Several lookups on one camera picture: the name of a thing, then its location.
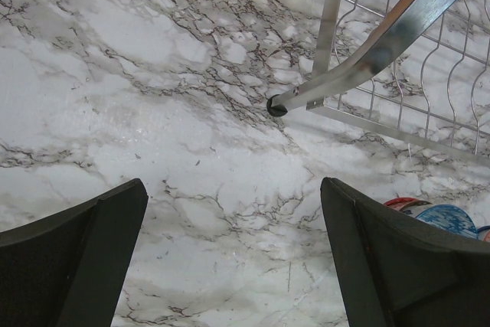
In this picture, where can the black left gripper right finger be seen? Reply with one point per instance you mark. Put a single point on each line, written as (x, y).
(394, 270)

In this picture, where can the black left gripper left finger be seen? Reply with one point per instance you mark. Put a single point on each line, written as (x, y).
(68, 269)

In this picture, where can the blue floral patterned bowl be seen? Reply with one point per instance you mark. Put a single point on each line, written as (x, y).
(447, 217)

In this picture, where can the steel two-tier dish rack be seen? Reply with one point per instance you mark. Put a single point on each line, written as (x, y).
(401, 27)

